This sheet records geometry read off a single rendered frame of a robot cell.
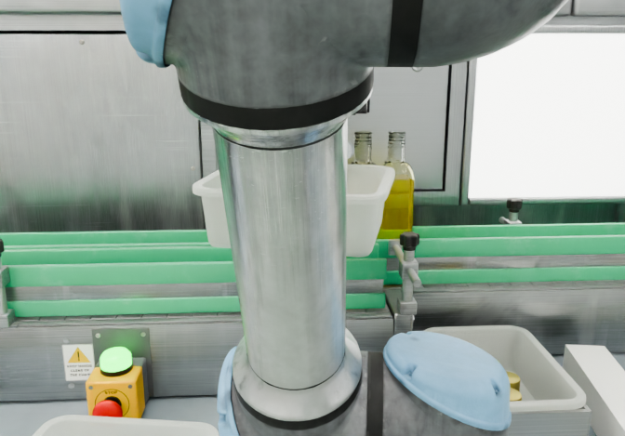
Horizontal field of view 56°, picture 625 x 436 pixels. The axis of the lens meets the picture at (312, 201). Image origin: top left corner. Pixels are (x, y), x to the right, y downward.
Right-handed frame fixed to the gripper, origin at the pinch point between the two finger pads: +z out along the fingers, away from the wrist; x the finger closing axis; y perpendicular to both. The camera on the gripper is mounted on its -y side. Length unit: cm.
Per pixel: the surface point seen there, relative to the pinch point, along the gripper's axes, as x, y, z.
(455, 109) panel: 36.3, 20.6, -10.2
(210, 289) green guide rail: 4.8, -16.1, 18.1
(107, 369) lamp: -4.8, -28.0, 27.8
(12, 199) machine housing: 23, -62, 8
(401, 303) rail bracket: 8.7, 12.4, 19.5
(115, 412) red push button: -8.0, -25.1, 32.3
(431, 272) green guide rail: 22.0, 17.0, 17.8
